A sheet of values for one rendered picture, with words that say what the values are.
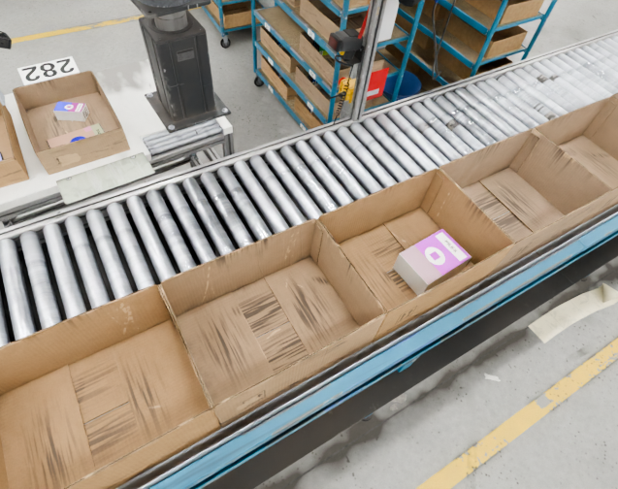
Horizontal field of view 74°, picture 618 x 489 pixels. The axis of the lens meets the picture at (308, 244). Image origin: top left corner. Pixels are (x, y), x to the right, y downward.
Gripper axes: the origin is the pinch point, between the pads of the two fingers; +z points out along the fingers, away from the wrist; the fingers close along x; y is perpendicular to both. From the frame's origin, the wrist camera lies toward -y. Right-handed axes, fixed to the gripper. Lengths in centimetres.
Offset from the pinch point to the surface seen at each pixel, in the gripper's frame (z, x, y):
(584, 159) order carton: 29, 105, -148
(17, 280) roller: 35, 31, 23
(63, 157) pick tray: 29.6, -3.6, -5.0
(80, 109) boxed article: 29.7, -25.5, -19.1
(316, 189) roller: 39, 53, -70
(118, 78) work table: 35, -44, -41
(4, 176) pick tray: 29.9, -6.8, 13.0
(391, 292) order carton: 25, 102, -54
